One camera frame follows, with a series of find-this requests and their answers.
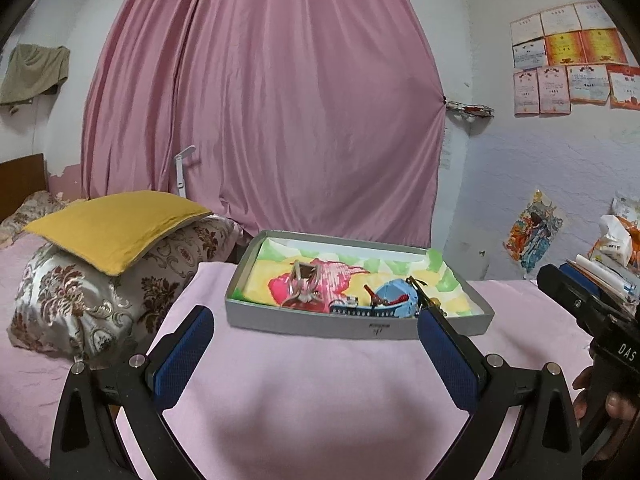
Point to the green hanging towel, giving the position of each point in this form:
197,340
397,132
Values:
35,70

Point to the small red hair clip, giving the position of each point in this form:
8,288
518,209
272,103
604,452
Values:
372,294

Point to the dark blue hair comb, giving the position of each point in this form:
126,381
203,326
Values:
350,311

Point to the floral patterned pillow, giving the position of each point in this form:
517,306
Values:
65,300
35,210

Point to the person's right hand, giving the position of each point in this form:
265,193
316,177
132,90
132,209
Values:
622,405

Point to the yellow pillow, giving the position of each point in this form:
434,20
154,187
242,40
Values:
115,230

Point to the stack of books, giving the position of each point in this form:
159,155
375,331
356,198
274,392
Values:
615,285

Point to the grey tray box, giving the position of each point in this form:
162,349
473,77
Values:
300,325

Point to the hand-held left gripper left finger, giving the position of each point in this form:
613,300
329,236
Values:
180,360

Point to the white plastic bag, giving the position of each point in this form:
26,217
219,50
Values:
612,242

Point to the white plastic bracket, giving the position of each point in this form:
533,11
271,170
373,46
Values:
180,175

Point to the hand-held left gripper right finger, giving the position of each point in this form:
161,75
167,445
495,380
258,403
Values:
450,355

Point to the colourful cartoon wall poster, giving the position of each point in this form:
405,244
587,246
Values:
532,235

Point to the beige geometric hair claw clip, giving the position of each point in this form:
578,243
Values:
302,292

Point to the colourful painted cloth lining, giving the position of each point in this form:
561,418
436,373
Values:
280,265

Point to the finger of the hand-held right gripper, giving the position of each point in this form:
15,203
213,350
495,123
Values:
575,285

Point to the pink curtain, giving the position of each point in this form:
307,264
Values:
275,100

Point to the wooden headboard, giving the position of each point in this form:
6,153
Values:
22,180

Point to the group of wall certificates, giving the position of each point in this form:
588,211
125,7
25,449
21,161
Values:
555,85

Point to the light blue hair claw clip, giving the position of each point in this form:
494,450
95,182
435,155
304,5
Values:
395,292

